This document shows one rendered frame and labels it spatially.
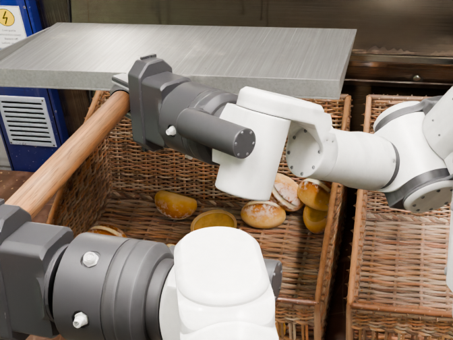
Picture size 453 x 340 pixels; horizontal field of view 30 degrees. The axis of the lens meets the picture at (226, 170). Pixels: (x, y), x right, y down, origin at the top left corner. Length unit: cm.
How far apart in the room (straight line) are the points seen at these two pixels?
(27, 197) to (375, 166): 44
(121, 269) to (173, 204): 119
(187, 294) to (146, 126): 52
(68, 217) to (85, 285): 111
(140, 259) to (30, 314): 11
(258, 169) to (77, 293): 34
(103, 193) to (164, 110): 93
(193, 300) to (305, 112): 43
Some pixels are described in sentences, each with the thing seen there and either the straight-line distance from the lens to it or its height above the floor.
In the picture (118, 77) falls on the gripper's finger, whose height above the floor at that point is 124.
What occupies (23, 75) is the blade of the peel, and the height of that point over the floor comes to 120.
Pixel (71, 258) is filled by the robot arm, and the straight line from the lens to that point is 67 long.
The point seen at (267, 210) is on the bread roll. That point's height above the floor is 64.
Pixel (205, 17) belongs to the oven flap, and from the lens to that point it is 175.
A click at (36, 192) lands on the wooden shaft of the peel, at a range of 85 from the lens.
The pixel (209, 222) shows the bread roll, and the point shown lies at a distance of 178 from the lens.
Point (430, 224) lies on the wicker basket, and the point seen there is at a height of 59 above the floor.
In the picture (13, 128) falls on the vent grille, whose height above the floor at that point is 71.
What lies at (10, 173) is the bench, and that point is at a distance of 213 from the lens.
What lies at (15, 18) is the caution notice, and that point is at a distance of 187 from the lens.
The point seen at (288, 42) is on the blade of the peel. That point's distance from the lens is 141.
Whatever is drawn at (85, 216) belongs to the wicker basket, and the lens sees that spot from 185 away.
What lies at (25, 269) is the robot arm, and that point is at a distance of 69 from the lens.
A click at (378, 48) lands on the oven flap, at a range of 171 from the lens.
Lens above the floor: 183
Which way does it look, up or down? 39 degrees down
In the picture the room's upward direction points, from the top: 6 degrees counter-clockwise
